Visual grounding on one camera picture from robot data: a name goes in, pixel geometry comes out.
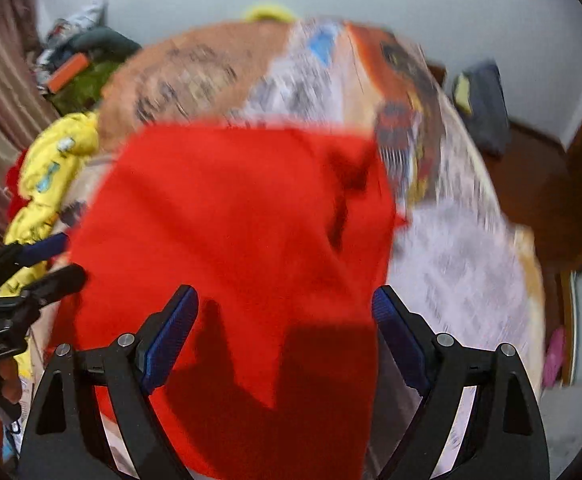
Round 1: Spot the printed bed sheet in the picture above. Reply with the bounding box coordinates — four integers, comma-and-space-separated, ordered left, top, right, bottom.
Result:
21, 17, 546, 480

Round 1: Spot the dark teal cloth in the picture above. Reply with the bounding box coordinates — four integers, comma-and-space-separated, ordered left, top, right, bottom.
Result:
68, 27, 142, 61

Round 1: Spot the yellow printed garment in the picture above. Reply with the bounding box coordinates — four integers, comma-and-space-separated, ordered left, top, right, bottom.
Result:
0, 112, 100, 376

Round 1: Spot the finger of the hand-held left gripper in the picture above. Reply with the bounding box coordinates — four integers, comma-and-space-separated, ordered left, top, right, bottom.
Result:
18, 264, 88, 307
0, 232, 72, 281

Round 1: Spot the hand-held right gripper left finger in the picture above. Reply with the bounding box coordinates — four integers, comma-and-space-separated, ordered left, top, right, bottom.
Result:
18, 284, 200, 480

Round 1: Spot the clutter pile with orange item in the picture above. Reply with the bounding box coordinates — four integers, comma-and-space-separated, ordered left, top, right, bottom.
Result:
36, 2, 108, 86

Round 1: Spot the dark grey bag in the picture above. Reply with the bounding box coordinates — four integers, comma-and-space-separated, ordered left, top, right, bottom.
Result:
453, 60, 512, 158

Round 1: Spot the small yellow cloth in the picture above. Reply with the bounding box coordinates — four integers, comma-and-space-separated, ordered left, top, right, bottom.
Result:
453, 74, 472, 111

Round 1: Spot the dark red cloth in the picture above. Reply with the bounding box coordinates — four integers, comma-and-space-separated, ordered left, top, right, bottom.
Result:
3, 147, 32, 216

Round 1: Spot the orange box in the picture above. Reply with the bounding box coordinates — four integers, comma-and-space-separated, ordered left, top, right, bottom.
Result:
48, 54, 92, 92

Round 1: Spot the pink slipper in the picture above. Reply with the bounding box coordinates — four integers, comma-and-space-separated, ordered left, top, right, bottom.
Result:
542, 325, 566, 388

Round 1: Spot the red jacket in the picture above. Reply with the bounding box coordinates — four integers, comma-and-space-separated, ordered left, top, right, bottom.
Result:
51, 119, 412, 480

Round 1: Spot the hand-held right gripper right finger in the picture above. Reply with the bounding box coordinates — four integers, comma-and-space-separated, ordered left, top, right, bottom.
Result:
371, 285, 550, 480

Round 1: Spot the green cloth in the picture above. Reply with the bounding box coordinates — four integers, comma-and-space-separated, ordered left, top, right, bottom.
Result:
51, 57, 122, 116

